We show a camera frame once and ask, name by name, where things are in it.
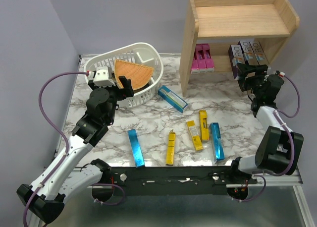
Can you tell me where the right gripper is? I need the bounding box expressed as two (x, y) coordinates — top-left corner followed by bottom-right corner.
(236, 63), (268, 98)

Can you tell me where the silver toothpaste box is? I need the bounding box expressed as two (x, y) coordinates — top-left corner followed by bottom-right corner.
(238, 40), (258, 65)

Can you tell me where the purple toothpaste box with cloud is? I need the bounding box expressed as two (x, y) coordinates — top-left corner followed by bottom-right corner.
(250, 40), (269, 66)

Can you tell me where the pink toothpaste box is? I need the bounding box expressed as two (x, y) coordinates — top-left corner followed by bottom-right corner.
(191, 53), (199, 74)
(202, 44), (214, 73)
(195, 44), (207, 73)

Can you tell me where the blue green toothpaste box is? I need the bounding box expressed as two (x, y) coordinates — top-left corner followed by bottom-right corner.
(158, 86), (188, 113)

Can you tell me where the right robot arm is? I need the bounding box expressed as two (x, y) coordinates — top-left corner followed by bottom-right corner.
(228, 63), (304, 183)

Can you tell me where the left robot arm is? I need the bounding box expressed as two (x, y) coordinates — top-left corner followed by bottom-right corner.
(17, 71), (134, 227)

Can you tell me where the wooden two-tier shelf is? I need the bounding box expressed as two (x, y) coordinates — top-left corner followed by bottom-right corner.
(179, 0), (300, 96)

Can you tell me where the white plastic basket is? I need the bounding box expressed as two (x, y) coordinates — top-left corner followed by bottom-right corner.
(84, 42), (163, 109)

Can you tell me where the yellow toothpaste box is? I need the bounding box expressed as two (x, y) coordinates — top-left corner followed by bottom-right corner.
(165, 130), (176, 166)
(187, 120), (203, 152)
(199, 110), (210, 141)

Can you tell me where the metallic blue toothpaste box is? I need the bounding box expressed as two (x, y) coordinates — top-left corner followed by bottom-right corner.
(210, 122), (225, 161)
(128, 129), (145, 168)

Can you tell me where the black base bar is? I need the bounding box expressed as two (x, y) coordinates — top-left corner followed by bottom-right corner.
(110, 166), (257, 196)

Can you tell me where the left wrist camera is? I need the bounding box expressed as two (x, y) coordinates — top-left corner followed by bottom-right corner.
(88, 66), (116, 87)

